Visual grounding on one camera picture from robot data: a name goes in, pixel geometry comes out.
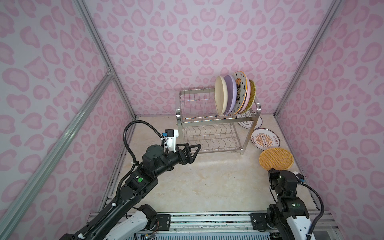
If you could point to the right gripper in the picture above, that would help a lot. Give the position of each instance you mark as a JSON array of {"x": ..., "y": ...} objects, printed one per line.
[{"x": 273, "y": 173}]

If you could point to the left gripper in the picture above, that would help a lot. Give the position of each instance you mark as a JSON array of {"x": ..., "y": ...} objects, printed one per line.
[{"x": 188, "y": 158}]

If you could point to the orange woven plate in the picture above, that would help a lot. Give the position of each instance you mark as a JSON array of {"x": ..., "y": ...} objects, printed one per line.
[{"x": 276, "y": 158}]

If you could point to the cream plain plate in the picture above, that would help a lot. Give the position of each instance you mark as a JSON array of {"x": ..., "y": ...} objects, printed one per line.
[{"x": 221, "y": 95}]

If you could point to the purple shell-shaped plate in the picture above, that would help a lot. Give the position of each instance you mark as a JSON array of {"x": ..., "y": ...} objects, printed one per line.
[{"x": 232, "y": 93}]

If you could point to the pink bear plate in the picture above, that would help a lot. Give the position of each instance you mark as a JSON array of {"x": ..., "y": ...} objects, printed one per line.
[{"x": 247, "y": 98}]

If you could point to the yellow woven plate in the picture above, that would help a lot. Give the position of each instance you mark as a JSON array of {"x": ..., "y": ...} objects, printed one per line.
[{"x": 252, "y": 96}]

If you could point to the white star cartoon plate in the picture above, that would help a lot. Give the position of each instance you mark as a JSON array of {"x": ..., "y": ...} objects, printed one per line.
[{"x": 241, "y": 81}]

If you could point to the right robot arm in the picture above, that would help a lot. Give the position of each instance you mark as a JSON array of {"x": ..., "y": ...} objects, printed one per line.
[{"x": 289, "y": 215}]

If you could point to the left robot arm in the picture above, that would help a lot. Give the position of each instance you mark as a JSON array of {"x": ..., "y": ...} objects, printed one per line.
[{"x": 139, "y": 183}]

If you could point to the steel two-tier dish rack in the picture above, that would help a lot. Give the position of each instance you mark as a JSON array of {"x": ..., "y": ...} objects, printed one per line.
[{"x": 199, "y": 123}]

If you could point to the white plate orange sunburst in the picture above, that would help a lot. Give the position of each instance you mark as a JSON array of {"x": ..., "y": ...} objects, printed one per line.
[{"x": 264, "y": 139}]

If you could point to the white plate black rim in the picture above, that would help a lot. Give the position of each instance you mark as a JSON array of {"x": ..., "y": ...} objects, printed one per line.
[{"x": 248, "y": 124}]

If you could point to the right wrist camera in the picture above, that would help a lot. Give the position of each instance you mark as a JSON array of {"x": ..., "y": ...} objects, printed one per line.
[{"x": 300, "y": 178}]

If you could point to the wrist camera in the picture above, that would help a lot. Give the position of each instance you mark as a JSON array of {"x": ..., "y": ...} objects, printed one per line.
[
  {"x": 169, "y": 137},
  {"x": 300, "y": 178}
]

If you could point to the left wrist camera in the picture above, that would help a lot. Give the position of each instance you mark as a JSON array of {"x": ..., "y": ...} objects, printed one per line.
[{"x": 169, "y": 137}]

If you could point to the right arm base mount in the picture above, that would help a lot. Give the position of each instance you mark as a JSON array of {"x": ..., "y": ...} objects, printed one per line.
[{"x": 264, "y": 221}]

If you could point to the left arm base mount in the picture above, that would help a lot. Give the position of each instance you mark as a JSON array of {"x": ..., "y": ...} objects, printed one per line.
[{"x": 155, "y": 221}]

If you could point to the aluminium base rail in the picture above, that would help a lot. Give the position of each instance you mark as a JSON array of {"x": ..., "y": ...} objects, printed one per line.
[{"x": 194, "y": 226}]

